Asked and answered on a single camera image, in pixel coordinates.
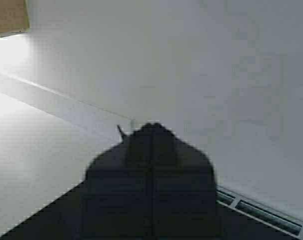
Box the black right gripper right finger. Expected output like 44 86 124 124
151 123 220 240

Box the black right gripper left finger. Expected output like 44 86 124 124
81 123 154 240

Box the tan cardboard box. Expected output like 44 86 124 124
0 0 30 36

